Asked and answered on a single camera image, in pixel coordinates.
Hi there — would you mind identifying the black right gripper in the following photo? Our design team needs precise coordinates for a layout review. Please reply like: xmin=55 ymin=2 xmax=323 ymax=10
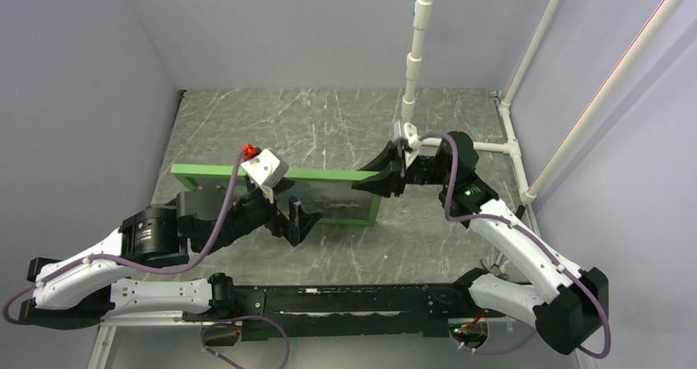
xmin=351 ymin=141 xmax=453 ymax=198

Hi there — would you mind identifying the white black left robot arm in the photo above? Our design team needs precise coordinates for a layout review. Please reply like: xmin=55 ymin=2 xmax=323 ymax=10
xmin=2 ymin=189 xmax=321 ymax=330

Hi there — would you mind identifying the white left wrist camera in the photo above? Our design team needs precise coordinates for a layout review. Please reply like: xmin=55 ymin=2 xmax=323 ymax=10
xmin=240 ymin=144 xmax=289 ymax=187

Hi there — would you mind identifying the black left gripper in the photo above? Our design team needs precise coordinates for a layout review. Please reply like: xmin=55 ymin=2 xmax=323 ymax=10
xmin=201 ymin=177 xmax=327 ymax=256

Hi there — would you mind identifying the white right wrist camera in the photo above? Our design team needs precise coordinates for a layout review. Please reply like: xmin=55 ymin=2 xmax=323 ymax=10
xmin=391 ymin=119 xmax=422 ymax=153

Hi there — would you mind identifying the white pvc pipe stand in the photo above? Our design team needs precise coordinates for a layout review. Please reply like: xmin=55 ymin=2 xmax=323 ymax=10
xmin=418 ymin=0 xmax=662 ymax=182

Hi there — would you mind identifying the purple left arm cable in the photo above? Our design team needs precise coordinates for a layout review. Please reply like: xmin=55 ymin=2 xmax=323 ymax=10
xmin=2 ymin=151 xmax=291 ymax=369

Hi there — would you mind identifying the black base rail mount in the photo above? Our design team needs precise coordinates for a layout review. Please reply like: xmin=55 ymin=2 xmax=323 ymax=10
xmin=182 ymin=284 xmax=492 ymax=348

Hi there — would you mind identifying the wooden picture frame green inlay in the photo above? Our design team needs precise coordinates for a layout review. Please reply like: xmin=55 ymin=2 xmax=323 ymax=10
xmin=170 ymin=164 xmax=381 ymax=226

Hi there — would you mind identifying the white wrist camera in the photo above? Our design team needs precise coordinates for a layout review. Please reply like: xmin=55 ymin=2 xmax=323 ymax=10
xmin=240 ymin=144 xmax=289 ymax=187
xmin=391 ymin=119 xmax=422 ymax=153

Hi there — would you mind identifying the black handled hammer tool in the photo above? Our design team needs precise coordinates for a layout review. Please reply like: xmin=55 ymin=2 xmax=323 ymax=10
xmin=471 ymin=200 xmax=527 ymax=281

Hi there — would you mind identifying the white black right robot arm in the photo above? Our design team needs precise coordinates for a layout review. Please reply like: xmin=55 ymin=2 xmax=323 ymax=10
xmin=352 ymin=131 xmax=612 ymax=359

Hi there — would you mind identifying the printed photo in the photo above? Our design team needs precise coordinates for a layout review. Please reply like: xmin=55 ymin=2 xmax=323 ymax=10
xmin=279 ymin=181 xmax=373 ymax=221

